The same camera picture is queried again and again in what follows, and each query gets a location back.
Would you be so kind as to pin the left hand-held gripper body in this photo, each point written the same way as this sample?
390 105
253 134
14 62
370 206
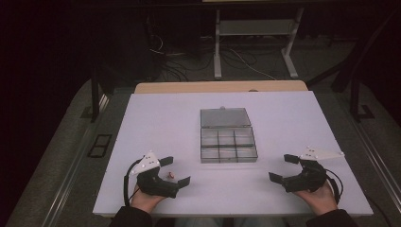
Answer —
154 184

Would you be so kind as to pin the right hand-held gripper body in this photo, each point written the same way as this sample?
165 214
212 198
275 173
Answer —
307 181

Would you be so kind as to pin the small red object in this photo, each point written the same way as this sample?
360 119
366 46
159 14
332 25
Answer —
171 175

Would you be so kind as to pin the clear plastic compartment box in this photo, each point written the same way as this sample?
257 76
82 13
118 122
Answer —
227 142

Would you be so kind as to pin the person's left hand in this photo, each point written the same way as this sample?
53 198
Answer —
145 201

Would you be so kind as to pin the person's right hand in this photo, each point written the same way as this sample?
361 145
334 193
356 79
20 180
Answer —
319 201

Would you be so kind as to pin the black metal stand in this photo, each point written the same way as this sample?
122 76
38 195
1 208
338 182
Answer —
94 101
354 101

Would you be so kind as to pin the wooden table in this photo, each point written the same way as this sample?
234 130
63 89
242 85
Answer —
220 86

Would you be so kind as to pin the white metal stand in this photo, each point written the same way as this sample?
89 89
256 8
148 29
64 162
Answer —
217 63

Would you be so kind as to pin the black floor frame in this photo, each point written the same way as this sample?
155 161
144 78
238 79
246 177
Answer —
100 145

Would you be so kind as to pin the metal floor rail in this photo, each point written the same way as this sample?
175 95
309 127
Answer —
74 164
378 157

